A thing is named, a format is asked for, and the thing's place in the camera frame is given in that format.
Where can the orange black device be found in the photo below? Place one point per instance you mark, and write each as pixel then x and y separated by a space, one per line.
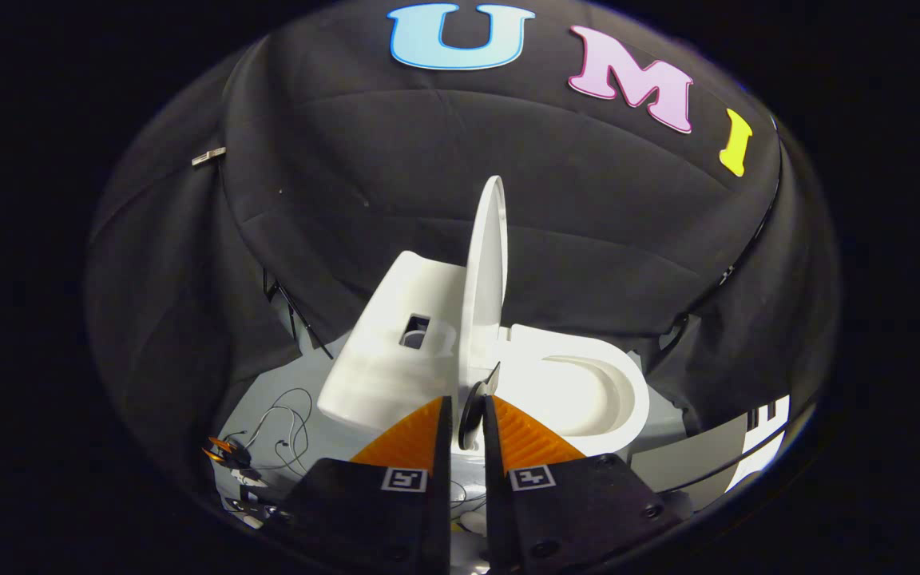
pixel 228 453

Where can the black backdrop cloth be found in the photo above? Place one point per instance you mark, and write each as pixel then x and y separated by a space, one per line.
pixel 396 200

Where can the white toilet seat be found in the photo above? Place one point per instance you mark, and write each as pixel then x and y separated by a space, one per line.
pixel 556 343

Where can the white toilet bowl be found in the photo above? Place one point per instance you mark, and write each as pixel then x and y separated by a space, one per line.
pixel 580 391

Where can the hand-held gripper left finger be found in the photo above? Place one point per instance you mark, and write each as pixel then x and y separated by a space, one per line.
pixel 396 519

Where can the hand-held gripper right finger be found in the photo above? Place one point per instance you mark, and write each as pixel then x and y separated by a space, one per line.
pixel 500 511

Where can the small metal clip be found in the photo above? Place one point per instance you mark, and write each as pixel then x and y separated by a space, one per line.
pixel 208 156

